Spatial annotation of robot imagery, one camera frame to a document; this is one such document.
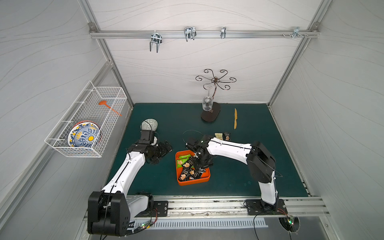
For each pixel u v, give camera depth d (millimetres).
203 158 717
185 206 750
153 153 687
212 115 1131
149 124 1039
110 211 384
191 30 765
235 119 1111
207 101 924
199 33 780
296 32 764
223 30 717
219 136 1007
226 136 1005
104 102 787
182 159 881
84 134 622
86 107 699
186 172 814
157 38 782
